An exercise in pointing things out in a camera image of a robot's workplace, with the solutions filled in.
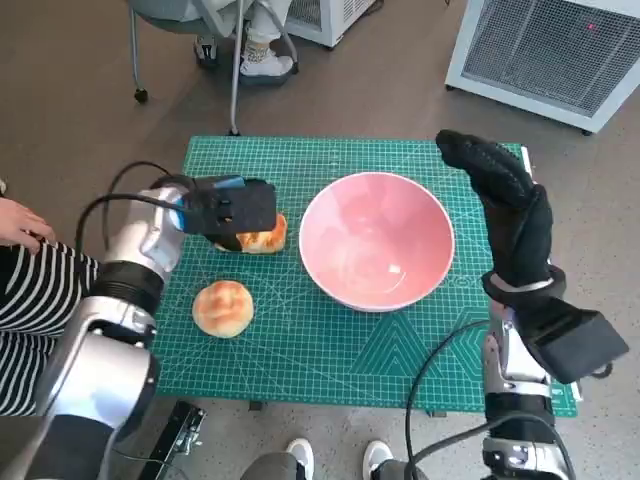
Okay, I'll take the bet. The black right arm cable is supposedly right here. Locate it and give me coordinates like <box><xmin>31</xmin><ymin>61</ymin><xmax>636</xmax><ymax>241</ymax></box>
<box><xmin>404</xmin><ymin>319</ymin><xmax>491</xmax><ymax>480</ymax></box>

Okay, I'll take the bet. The small white appliance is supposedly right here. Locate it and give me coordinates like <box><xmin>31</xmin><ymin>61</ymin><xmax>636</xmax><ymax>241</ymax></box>
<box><xmin>284</xmin><ymin>0</ymin><xmax>386</xmax><ymax>50</ymax></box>

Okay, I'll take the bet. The round bread bun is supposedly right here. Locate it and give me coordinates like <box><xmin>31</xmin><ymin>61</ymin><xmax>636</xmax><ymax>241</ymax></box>
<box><xmin>192</xmin><ymin>279</ymin><xmax>256</xmax><ymax>340</ymax></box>

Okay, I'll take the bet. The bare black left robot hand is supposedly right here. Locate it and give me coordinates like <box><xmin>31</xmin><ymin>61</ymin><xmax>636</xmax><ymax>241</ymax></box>
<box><xmin>192</xmin><ymin>173</ymin><xmax>271</xmax><ymax>254</ymax></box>

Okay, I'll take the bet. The long toasted bread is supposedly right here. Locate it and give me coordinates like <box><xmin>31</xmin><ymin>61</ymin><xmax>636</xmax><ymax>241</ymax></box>
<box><xmin>214</xmin><ymin>213</ymin><xmax>289</xmax><ymax>256</ymax></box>

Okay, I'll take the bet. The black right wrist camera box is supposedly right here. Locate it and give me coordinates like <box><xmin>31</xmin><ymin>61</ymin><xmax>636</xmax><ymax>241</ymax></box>
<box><xmin>519</xmin><ymin>299</ymin><xmax>630</xmax><ymax>385</ymax></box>

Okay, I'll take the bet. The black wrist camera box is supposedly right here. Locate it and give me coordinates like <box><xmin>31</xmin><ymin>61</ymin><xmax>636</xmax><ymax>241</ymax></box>
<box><xmin>519</xmin><ymin>299</ymin><xmax>630</xmax><ymax>385</ymax></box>
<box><xmin>185</xmin><ymin>180</ymin><xmax>278</xmax><ymax>236</ymax></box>

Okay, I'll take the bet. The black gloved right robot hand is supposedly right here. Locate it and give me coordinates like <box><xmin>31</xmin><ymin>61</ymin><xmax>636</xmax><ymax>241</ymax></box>
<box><xmin>435</xmin><ymin>128</ymin><xmax>555</xmax><ymax>291</ymax></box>

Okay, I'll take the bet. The grey leg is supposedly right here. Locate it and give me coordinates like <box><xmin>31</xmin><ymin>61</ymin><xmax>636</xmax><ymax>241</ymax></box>
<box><xmin>372</xmin><ymin>459</ymin><xmax>419</xmax><ymax>480</ymax></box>
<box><xmin>241</xmin><ymin>453</ymin><xmax>301</xmax><ymax>480</ymax></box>

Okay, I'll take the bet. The grey wheeled chair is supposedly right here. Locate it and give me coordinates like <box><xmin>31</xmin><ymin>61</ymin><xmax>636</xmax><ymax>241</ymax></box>
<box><xmin>127</xmin><ymin>0</ymin><xmax>300</xmax><ymax>136</ymax></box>

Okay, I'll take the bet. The pink bowl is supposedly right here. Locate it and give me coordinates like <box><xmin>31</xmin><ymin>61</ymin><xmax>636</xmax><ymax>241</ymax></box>
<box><xmin>298</xmin><ymin>172</ymin><xmax>456</xmax><ymax>314</ymax></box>

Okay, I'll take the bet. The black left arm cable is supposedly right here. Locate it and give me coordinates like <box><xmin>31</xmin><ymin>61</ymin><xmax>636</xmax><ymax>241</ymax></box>
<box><xmin>107</xmin><ymin>160</ymin><xmax>194</xmax><ymax>201</ymax></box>
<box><xmin>74</xmin><ymin>193</ymin><xmax>186</xmax><ymax>254</ymax></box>

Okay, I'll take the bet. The person on chair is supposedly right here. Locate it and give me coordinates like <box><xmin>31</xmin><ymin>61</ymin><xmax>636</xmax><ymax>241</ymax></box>
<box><xmin>193</xmin><ymin>0</ymin><xmax>300</xmax><ymax>77</ymax></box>

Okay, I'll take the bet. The black metal frame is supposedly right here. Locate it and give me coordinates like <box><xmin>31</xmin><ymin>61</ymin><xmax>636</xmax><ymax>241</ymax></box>
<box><xmin>134</xmin><ymin>399</ymin><xmax>207</xmax><ymax>480</ymax></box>

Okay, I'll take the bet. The person's hand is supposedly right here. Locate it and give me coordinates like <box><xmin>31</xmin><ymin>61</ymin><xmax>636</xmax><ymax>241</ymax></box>
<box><xmin>0</xmin><ymin>194</ymin><xmax>57</xmax><ymax>256</ymax></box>

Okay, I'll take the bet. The large white grille appliance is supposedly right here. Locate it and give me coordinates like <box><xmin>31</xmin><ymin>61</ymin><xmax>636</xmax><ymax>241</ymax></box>
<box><xmin>443</xmin><ymin>0</ymin><xmax>640</xmax><ymax>135</ymax></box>

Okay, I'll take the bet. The white and black foot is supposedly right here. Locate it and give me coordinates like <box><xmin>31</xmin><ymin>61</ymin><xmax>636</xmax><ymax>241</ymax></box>
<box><xmin>363</xmin><ymin>440</ymin><xmax>394</xmax><ymax>480</ymax></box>
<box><xmin>287</xmin><ymin>438</ymin><xmax>315</xmax><ymax>480</ymax></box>

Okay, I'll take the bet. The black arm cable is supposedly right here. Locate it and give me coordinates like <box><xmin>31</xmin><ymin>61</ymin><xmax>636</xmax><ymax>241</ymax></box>
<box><xmin>74</xmin><ymin>193</ymin><xmax>186</xmax><ymax>254</ymax></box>
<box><xmin>404</xmin><ymin>319</ymin><xmax>491</xmax><ymax>480</ymax></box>
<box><xmin>107</xmin><ymin>160</ymin><xmax>194</xmax><ymax>201</ymax></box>

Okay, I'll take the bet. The green cutting mat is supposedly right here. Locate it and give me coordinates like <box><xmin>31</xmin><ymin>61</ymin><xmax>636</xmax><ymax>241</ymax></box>
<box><xmin>152</xmin><ymin>135</ymin><xmax>584</xmax><ymax>419</ymax></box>

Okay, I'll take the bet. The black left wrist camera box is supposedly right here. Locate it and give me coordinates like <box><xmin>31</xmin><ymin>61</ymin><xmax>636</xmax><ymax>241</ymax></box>
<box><xmin>185</xmin><ymin>180</ymin><xmax>278</xmax><ymax>236</ymax></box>

